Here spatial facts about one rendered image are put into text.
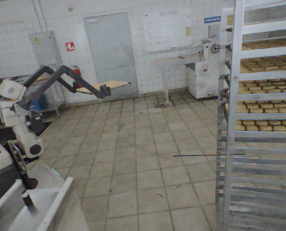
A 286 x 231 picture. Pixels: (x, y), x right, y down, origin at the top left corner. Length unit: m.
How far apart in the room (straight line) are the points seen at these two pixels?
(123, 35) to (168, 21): 1.10
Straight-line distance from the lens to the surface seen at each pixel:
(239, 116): 0.96
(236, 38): 0.84
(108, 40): 4.95
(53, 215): 0.98
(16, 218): 1.15
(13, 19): 5.54
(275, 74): 0.93
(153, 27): 4.90
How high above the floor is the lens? 1.54
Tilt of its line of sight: 23 degrees down
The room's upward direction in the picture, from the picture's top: 8 degrees counter-clockwise
